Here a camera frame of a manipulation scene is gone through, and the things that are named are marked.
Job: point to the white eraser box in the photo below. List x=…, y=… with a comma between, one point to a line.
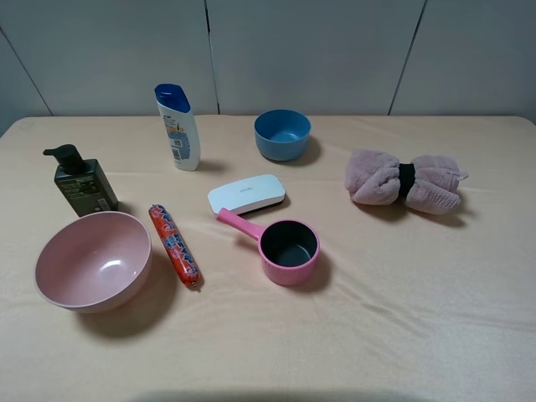
x=247, y=195

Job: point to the blue bowl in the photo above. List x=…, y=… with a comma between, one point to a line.
x=282, y=135

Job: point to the red wrapped sausage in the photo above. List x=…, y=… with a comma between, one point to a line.
x=177, y=250

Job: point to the pink rolled towel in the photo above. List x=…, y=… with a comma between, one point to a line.
x=372, y=178

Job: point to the white blue shampoo bottle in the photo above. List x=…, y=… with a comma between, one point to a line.
x=180, y=126

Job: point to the black towel band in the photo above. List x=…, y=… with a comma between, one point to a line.
x=406, y=179

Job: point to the peach tablecloth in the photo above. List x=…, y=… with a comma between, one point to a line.
x=402, y=306

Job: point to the large pink bowl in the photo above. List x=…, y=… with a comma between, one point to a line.
x=95, y=264

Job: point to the dark green pump bottle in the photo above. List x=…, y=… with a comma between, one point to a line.
x=82, y=182

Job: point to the pink saucepan with handle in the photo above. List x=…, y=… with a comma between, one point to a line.
x=288, y=248

